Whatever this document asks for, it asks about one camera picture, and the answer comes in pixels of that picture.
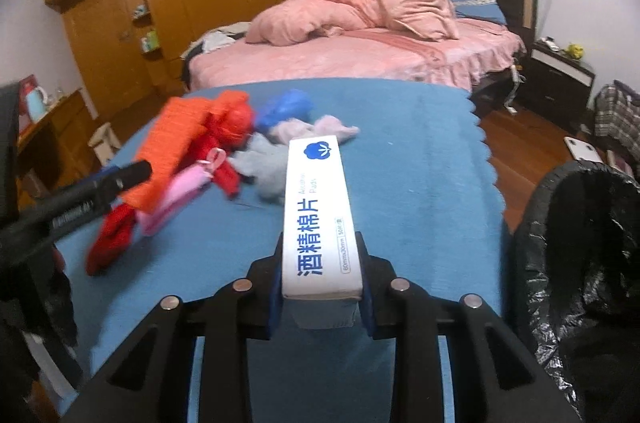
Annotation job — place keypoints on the blue table cloth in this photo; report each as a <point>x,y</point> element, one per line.
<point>410,163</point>

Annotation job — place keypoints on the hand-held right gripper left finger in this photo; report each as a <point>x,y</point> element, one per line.
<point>274,303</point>

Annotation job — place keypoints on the white cardboard box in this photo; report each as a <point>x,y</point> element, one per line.
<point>315,228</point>

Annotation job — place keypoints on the blue pillow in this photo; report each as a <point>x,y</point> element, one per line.
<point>480,3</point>

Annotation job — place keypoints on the orange knitted cloth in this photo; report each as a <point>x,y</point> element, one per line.
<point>170,138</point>

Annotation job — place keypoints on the red knitted cloth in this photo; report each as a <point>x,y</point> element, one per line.
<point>112,233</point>

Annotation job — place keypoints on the blue glove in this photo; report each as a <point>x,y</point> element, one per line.
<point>285,108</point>

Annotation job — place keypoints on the light blue kettle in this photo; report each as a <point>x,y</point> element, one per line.
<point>36,105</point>

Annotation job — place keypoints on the bed with pink sheet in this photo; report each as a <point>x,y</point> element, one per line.
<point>350,58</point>

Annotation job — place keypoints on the pink duvet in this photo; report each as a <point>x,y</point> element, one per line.
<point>360,8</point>

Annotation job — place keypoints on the pink fabric pouch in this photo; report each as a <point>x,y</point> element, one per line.
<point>175,193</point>

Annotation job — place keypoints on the black nightstand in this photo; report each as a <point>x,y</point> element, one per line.
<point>555,83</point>

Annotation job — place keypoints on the bin with black bag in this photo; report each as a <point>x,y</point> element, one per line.
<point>550,253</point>

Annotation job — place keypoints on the white bathroom scale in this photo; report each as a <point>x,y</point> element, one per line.
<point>582,149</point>

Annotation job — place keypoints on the grey fluffy cloth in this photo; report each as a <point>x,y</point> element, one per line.
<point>260,173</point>

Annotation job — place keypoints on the plaid bag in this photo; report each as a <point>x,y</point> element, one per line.
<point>617,113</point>

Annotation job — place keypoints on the yellow toy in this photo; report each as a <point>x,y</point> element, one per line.
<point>575,49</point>

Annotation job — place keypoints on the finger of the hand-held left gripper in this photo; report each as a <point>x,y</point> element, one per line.
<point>125,175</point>

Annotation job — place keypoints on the green packets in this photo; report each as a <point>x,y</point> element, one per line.
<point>150,40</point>

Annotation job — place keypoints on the wooden side desk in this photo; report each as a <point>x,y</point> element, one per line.
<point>60,138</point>

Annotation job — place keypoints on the pink fluffy cloth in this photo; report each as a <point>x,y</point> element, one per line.
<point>325,128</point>

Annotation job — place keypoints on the pile of clothes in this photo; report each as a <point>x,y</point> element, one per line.
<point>215,38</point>

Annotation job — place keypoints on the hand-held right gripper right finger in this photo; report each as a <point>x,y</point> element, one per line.
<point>366,313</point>

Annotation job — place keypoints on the small white stool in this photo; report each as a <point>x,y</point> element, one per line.
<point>104,142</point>

